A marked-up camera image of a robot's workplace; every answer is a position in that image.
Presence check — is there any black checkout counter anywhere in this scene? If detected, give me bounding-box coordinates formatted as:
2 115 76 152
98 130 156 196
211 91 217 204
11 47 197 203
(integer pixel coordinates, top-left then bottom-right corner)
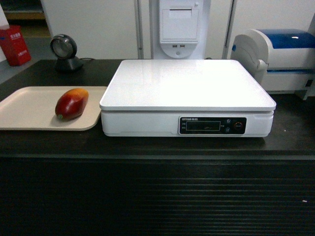
0 59 315 236

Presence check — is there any white receipt printer terminal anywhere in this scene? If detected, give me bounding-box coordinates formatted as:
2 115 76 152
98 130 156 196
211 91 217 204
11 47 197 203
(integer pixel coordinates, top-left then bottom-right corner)
149 0 211 59

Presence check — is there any white checkout scale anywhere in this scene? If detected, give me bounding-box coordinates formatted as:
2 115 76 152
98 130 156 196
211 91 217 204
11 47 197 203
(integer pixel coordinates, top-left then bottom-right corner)
100 59 276 137

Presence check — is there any black barcode scanner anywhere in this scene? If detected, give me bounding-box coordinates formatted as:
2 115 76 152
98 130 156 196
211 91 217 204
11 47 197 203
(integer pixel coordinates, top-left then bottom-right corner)
50 34 83 73

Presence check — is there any red box on floor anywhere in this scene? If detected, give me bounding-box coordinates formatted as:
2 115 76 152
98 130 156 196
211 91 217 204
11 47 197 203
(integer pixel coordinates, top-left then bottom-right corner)
0 25 31 66

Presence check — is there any dark red mango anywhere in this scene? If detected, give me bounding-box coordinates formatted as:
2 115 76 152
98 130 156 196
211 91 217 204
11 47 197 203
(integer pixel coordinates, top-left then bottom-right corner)
55 88 89 120

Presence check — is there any beige plastic tray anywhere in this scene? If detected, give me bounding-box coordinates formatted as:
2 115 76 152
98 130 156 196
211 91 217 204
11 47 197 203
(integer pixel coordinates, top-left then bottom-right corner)
0 86 106 131

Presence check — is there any white blue label printer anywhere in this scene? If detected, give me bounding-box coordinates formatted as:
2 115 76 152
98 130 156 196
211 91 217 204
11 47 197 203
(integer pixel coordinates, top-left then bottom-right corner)
230 29 315 100

